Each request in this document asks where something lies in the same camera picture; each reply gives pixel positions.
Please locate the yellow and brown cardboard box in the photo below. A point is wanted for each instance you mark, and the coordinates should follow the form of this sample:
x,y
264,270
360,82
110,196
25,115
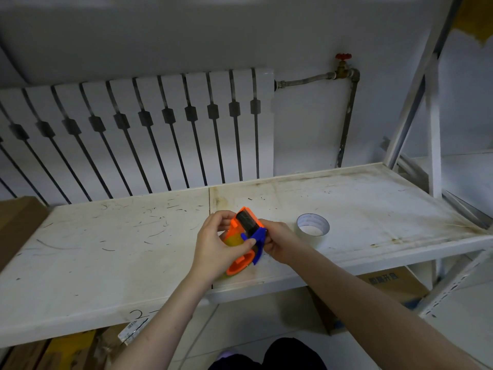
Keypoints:
x,y
50,352

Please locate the person's left hand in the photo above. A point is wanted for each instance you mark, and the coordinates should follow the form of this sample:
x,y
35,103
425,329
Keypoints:
x,y
210,246

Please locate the white metal shelf frame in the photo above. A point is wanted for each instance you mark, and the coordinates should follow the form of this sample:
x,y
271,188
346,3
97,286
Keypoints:
x,y
427,123

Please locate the person's right forearm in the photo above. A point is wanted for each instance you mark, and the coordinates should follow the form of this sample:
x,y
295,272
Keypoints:
x,y
373,315

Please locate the clear packing tape roll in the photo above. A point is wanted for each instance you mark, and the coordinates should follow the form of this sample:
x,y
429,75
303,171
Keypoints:
x,y
312,227

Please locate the white paper label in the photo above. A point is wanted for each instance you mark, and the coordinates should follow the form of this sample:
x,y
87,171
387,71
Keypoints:
x,y
133,329

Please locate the orange and blue tape dispenser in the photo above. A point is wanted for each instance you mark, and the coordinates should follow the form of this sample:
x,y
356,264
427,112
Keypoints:
x,y
246,242

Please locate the person's black trousers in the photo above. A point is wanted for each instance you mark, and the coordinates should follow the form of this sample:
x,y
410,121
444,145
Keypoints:
x,y
277,356

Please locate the printed cardboard box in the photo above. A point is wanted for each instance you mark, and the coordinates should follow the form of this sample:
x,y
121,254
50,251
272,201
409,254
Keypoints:
x,y
385,288

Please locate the metal water pipe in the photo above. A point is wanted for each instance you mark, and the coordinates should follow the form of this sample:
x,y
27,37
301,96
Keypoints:
x,y
339,107

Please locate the white radiator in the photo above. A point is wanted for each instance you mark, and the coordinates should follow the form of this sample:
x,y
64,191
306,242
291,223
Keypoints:
x,y
134,134

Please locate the person's right thumb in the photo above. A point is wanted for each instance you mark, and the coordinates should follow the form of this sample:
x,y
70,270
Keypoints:
x,y
269,227

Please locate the person's left thumb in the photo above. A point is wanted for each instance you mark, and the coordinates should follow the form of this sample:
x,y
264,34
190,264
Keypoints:
x,y
238,246

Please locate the person's right hand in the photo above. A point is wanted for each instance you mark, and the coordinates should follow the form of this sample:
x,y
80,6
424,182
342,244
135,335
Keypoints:
x,y
280,239

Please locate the person's left forearm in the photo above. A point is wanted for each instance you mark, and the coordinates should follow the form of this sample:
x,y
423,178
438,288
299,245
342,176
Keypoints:
x,y
161,327

